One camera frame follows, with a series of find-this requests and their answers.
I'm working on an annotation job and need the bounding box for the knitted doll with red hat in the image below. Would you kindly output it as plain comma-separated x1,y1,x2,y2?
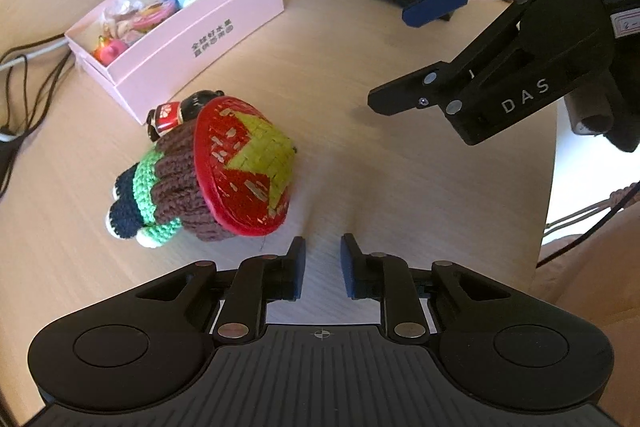
105,93,301,250

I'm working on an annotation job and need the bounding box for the black cable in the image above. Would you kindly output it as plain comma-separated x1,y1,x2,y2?
0,34,71,135

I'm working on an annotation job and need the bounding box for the beige snack packet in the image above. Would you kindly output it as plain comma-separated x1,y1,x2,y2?
102,19,147,48

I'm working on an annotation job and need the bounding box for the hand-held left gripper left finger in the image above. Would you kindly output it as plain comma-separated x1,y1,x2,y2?
135,236,307,341

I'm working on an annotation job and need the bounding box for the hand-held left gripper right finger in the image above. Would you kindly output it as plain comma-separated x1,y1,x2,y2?
340,233,507,343

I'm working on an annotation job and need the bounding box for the small pink dragon fruit toy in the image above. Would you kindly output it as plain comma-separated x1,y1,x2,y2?
91,35,129,68

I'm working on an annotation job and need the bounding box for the pink cardboard box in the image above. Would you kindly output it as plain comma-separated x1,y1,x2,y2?
64,0,286,125

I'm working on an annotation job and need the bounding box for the clear wrapped candy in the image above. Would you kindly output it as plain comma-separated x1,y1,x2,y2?
101,0,137,24

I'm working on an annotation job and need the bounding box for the small red black figurine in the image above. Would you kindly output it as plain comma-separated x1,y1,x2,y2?
144,89,226,142

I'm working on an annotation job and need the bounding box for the white cable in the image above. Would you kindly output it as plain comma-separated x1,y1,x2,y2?
0,47,68,72

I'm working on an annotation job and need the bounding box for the brown braided cord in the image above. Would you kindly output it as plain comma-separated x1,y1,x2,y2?
542,182,640,233

